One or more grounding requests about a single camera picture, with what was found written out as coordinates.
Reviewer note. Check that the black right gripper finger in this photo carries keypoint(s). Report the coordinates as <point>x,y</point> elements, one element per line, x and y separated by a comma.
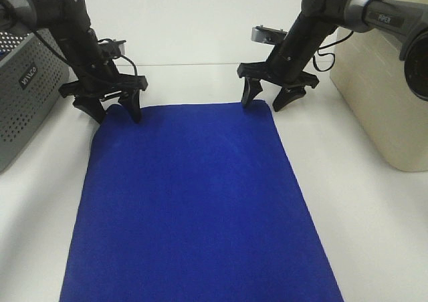
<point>251,89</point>
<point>287,96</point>

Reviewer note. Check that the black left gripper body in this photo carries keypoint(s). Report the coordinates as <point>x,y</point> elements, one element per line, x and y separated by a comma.
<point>88,85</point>

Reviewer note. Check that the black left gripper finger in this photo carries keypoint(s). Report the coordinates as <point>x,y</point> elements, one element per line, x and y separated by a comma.
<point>130,100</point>
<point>90,106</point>

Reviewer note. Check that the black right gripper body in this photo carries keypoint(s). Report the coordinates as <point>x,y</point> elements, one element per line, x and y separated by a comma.
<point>262,71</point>

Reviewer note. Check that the blue towel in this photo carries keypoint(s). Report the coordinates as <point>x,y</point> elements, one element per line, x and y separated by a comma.
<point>195,203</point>

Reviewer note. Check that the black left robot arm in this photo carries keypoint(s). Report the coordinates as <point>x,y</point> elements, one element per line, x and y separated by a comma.
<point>64,27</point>

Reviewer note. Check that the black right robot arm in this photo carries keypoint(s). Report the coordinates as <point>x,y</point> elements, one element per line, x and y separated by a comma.
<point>294,48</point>

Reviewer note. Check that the grey perforated plastic basket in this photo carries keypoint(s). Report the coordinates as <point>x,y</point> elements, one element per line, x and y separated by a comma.
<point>31,76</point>

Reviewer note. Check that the beige bin with grey rim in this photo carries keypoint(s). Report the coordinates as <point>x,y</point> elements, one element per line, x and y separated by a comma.
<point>371,79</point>

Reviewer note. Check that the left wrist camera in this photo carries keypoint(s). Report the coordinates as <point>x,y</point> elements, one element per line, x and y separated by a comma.
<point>111,48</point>

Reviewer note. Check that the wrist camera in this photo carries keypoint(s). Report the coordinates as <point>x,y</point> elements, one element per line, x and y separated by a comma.
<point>111,48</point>
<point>267,35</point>

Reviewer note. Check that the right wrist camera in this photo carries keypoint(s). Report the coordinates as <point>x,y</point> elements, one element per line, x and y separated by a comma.
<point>267,35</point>

